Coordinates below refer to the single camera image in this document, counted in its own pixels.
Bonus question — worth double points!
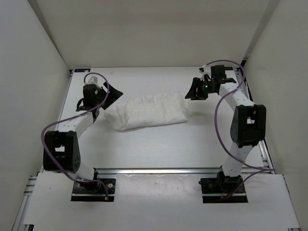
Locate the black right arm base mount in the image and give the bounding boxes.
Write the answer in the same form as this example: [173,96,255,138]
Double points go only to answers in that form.
[199,171,248,204]

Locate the white pleated skirt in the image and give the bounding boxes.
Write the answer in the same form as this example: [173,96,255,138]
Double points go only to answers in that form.
[104,92,188,131]

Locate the aluminium front table rail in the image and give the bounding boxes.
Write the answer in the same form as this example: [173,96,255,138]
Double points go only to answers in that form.
[95,166,275,176]

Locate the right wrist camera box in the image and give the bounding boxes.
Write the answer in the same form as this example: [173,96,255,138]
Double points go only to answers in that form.
[199,67,211,81]

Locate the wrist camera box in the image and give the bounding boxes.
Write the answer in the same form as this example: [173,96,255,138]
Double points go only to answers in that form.
[199,67,211,81]
[85,76,98,86]

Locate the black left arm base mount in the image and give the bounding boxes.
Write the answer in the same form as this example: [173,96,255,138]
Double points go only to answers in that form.
[71,177,116,202]

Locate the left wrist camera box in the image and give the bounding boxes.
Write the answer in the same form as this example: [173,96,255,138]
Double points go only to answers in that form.
[85,76,98,86]

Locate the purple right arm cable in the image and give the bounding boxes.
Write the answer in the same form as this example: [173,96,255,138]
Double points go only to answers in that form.
[201,60,276,193]

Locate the aluminium left frame rail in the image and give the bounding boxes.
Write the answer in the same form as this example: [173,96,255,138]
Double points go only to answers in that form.
[11,172,39,231]

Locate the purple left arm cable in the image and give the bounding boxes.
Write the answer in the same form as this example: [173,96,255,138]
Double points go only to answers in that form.
[40,72,111,197]

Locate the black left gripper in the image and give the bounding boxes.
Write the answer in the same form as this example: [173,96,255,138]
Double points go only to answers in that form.
[95,82,123,110]

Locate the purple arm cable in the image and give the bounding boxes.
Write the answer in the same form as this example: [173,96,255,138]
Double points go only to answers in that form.
[201,60,276,193]
[40,72,111,197]

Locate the aluminium frame rail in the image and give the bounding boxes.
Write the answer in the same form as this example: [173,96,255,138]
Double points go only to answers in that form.
[235,55,276,174]
[11,172,39,231]

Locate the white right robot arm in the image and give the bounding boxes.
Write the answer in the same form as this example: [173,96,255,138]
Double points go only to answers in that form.
[185,65,266,193]

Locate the aluminium right frame rail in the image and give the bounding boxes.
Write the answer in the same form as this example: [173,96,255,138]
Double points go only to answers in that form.
[235,55,276,174]

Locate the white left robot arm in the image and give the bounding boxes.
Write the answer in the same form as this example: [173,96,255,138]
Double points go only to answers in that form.
[43,82,123,193]

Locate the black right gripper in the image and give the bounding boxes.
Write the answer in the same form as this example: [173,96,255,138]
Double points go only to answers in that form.
[185,77,216,101]

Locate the blue left corner label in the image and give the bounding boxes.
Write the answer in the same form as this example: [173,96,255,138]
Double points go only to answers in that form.
[74,68,90,73]

